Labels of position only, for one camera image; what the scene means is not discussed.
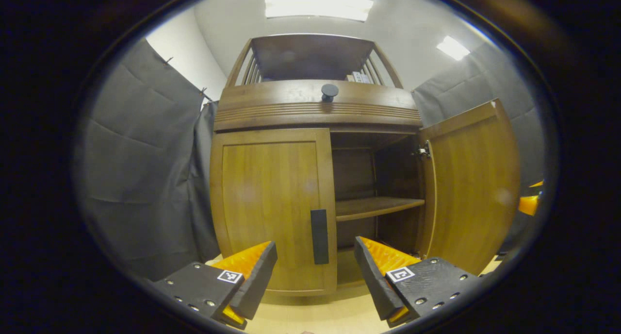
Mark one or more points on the wooden inner shelf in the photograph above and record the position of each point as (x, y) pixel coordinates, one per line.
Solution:
(373, 208)

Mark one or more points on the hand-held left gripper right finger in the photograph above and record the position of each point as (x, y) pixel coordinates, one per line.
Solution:
(371, 280)

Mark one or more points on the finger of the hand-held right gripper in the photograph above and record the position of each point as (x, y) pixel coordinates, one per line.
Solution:
(529, 205)
(537, 184)

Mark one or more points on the wooden cabinet door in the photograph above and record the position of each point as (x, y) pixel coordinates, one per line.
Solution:
(475, 188)
(267, 193)

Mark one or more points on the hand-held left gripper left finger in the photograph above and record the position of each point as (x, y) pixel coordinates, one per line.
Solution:
(257, 280)

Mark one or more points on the wooden double-door shoe cabinet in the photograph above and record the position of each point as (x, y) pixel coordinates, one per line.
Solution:
(291, 113)

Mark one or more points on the small ceiling light panel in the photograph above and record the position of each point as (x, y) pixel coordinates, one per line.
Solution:
(453, 47)

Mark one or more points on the large ceiling light panel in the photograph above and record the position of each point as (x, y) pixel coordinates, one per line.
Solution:
(318, 5)

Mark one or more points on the row of white books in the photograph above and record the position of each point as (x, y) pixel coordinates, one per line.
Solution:
(359, 77)

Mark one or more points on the round black knob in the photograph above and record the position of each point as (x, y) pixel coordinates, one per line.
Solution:
(330, 91)

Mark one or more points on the metal door hinge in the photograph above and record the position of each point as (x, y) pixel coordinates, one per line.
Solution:
(423, 150)

